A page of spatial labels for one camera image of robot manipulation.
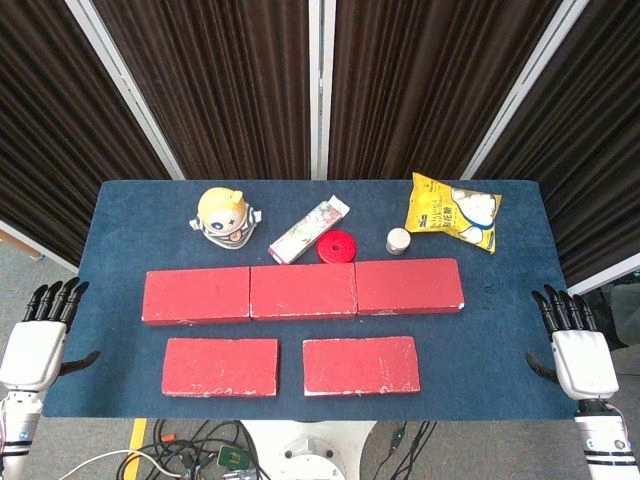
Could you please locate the black floor cable bundle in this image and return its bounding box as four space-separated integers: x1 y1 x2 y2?
144 418 262 480

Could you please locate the white floor cable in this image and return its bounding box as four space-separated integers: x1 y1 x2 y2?
59 448 187 480

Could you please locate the red round disc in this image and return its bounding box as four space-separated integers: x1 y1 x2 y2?
316 230 358 265

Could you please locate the white partition post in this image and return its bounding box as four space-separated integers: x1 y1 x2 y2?
307 0 338 180
459 0 592 181
63 0 187 181

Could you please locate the floral toothpaste box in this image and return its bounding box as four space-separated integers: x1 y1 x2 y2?
268 196 351 265

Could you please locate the blue table cloth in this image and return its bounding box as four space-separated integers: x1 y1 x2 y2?
42 179 584 421

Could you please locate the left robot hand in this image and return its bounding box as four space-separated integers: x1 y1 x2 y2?
0 277 101 394

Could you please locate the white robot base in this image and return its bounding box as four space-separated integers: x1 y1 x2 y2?
239 419 376 480

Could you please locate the small white jar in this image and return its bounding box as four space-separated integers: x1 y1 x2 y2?
385 227 412 256

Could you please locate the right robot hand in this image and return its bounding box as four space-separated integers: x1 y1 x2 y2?
525 283 620 400

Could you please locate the white partition base rail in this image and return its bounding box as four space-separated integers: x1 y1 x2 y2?
567 251 640 297
0 219 79 274

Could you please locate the red foam brick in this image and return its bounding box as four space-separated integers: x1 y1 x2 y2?
249 263 359 321
354 257 466 317
160 337 280 398
141 267 252 328
302 335 422 398

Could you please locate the yellow floor tape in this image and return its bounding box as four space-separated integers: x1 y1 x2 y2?
121 418 149 480

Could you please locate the black floor cable with plug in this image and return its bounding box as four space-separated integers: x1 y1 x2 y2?
378 420 437 480

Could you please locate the yellow marshmallow bag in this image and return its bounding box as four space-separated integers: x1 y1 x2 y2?
403 171 503 255

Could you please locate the yellow plush toy striped shirt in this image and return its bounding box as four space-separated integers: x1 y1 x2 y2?
188 186 264 251

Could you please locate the green circuit board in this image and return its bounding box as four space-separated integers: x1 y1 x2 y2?
217 445 250 470

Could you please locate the dark brown curtain panel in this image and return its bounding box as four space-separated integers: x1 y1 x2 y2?
473 0 640 287
327 0 565 181
0 0 175 269
92 0 312 181

